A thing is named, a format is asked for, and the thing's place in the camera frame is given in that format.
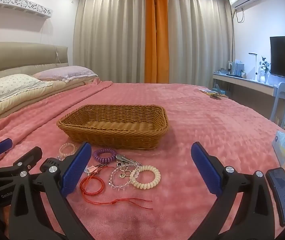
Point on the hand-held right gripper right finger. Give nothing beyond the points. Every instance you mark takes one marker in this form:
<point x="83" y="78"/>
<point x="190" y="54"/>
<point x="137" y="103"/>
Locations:
<point x="206" y="170"/>

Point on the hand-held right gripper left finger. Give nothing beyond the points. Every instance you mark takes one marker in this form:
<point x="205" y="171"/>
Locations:
<point x="76" y="170"/>

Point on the silver hair clip pink star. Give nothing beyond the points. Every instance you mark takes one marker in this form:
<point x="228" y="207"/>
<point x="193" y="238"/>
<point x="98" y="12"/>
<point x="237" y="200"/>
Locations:
<point x="90" y="169"/>

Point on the brown wicker basket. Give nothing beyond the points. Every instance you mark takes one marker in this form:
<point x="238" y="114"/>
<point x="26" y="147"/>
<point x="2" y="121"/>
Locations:
<point x="112" y="125"/>

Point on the beige quilt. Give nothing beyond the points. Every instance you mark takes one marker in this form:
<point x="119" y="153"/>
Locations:
<point x="20" y="100"/>

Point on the white floral pillow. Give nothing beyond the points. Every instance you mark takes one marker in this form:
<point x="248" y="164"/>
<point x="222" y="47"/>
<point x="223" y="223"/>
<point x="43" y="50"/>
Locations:
<point x="5" y="85"/>

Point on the flat book with small items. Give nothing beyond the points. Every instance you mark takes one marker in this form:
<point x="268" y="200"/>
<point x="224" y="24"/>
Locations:
<point x="208" y="91"/>

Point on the black smartphone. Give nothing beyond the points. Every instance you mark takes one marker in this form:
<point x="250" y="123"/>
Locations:
<point x="281" y="195"/>

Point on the lilac pillow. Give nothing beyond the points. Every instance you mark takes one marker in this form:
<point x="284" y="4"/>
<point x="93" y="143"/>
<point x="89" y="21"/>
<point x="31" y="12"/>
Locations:
<point x="65" y="73"/>

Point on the beige padded headboard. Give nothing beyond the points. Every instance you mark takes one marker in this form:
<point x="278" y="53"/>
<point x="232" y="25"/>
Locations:
<point x="20" y="55"/>

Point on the light blue chair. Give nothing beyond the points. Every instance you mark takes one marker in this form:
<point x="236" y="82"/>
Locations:
<point x="281" y="97"/>

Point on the books and frames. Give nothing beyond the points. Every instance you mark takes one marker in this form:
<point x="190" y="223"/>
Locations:
<point x="238" y="68"/>

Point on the white desk lamp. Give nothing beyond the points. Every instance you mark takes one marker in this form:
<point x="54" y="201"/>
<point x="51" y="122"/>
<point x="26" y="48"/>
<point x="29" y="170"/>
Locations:
<point x="255" y="65"/>

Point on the white vase with flowers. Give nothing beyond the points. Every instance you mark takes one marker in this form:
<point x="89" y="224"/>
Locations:
<point x="263" y="67"/>

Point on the beige curtain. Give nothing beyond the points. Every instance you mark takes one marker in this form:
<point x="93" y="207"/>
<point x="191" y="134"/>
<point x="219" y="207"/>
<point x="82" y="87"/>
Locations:
<point x="110" y="35"/>
<point x="197" y="37"/>

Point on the orange curtain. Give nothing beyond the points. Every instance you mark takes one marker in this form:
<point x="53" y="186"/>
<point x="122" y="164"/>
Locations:
<point x="155" y="42"/>

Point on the white wall desk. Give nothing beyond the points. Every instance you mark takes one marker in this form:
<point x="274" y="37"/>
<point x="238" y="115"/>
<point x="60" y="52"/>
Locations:
<point x="242" y="82"/>

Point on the white cut-out wall shelf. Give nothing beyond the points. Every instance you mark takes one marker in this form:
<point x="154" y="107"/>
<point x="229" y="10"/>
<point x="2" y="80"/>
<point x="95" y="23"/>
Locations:
<point x="22" y="5"/>

